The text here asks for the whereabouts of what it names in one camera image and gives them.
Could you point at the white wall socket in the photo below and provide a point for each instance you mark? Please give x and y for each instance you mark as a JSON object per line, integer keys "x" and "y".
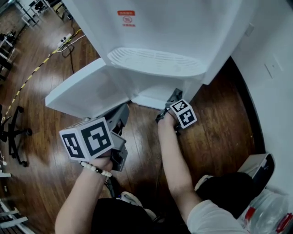
{"x": 250, "y": 29}

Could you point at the person's right white shoe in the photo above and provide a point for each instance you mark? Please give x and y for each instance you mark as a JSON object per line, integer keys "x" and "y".
{"x": 202, "y": 181}

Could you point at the white frame table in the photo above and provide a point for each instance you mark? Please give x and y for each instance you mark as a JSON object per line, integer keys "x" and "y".
{"x": 5, "y": 45}
{"x": 29, "y": 16}

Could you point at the white wall plate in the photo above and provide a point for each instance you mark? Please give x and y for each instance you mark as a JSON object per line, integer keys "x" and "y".
{"x": 273, "y": 66}

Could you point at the person's white shoe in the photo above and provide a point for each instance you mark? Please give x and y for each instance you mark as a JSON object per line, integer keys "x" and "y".
{"x": 202, "y": 181}
{"x": 130, "y": 198}

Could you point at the person's left white shoe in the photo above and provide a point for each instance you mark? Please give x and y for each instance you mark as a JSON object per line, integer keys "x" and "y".
{"x": 130, "y": 198}

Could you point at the white power strip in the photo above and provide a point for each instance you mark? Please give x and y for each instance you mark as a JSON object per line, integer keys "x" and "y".
{"x": 65, "y": 41}

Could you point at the person's right forearm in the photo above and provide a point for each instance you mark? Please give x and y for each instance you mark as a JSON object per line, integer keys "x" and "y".
{"x": 178, "y": 164}

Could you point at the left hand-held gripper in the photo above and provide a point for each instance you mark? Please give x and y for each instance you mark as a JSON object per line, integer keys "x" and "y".
{"x": 89, "y": 141}

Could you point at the black office chair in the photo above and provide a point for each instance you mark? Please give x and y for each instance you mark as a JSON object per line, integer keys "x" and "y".
{"x": 13, "y": 134}

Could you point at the person's left forearm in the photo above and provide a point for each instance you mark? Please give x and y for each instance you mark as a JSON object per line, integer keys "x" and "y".
{"x": 82, "y": 201}

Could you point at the person's white shirt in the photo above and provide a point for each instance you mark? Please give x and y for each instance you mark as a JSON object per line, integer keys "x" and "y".
{"x": 210, "y": 219}

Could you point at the person's black trousers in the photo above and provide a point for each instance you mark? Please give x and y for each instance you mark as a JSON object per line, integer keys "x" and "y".
{"x": 121, "y": 217}

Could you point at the white water dispenser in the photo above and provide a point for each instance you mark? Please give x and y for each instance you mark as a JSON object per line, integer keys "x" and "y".
{"x": 164, "y": 38}

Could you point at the person's right hand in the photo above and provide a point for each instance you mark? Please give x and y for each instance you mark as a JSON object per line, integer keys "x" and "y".
{"x": 167, "y": 120}

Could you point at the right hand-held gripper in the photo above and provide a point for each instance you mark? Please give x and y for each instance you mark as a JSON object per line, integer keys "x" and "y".
{"x": 186, "y": 114}

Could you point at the white desk frame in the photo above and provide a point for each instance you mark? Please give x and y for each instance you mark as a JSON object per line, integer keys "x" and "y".
{"x": 4, "y": 174}

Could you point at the yellow black floor tape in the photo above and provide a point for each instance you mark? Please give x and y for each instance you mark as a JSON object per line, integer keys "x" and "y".
{"x": 27, "y": 80}

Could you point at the white slatted rack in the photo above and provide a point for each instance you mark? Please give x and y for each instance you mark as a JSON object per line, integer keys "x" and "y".
{"x": 13, "y": 221}

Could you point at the white and black appliance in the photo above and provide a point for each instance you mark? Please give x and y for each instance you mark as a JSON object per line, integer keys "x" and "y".
{"x": 258, "y": 169}

